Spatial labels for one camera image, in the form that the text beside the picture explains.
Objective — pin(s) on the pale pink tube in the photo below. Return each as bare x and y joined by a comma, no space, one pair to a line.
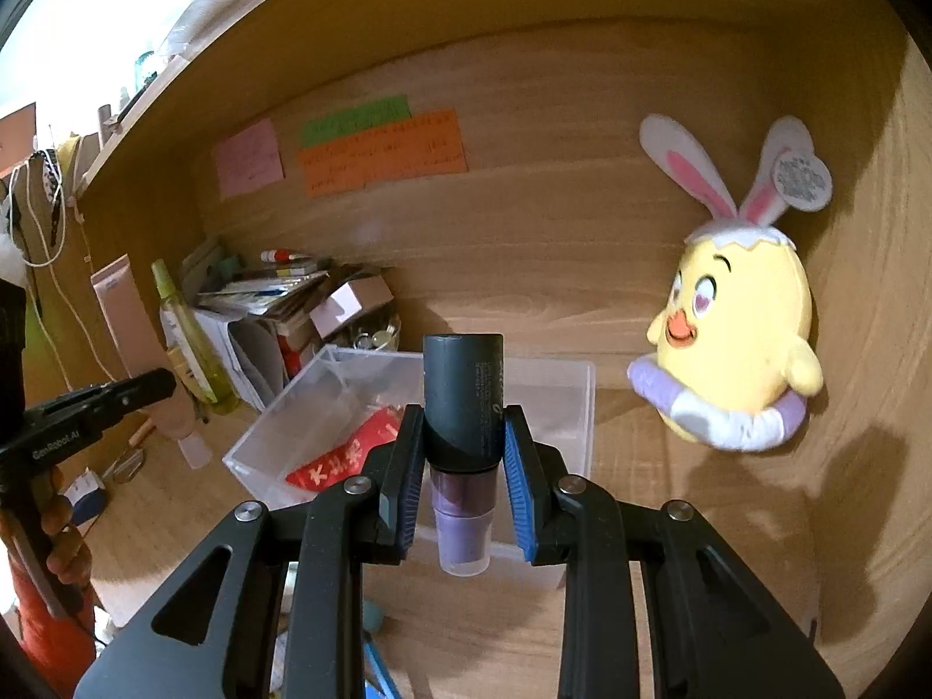
131,335

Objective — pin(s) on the yellow chick plush toy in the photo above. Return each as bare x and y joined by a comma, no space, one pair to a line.
743,306

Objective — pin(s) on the glass jar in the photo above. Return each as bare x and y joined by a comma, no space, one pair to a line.
145,71

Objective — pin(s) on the stack of books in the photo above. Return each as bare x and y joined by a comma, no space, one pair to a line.
251,291

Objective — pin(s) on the green sticky note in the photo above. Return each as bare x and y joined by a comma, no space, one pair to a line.
353,120

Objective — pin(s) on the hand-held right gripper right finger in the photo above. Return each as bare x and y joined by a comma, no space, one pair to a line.
520,488

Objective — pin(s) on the white plastic bag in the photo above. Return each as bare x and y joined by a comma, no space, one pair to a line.
204,7

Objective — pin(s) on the bowl of small metal things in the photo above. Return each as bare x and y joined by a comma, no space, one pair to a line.
375,338

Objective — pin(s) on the small cardboard box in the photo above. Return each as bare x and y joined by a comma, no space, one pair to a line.
349,302

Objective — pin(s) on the pink sticky note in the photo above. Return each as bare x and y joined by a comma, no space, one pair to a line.
249,159

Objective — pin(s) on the clear plastic box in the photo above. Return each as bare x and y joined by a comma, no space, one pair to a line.
542,393

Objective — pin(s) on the red packet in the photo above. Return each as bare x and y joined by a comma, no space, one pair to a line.
342,460

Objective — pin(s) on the white folded papers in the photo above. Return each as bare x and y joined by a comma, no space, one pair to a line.
247,357

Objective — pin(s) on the person's left forearm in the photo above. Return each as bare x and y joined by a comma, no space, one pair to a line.
36,633

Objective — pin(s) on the dark grey tube purple cap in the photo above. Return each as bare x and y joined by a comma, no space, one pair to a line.
462,393

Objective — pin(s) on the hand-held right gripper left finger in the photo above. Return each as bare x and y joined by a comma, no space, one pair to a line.
405,484

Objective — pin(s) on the orange sticky note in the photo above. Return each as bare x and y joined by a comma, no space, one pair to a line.
386,160

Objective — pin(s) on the yellow-green spray bottle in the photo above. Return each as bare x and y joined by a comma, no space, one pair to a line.
191,349

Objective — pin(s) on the red and white pen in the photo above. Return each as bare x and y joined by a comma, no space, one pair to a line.
287,256

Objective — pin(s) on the person's left hand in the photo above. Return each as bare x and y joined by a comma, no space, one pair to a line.
67,546

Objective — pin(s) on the small blue and white box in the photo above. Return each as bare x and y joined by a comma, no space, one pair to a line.
84,496

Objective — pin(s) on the red box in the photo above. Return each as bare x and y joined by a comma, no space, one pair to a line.
295,353

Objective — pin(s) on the wooden shelf board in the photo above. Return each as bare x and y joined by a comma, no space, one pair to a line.
218,58

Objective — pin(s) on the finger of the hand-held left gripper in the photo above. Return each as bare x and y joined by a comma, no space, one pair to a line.
138,389

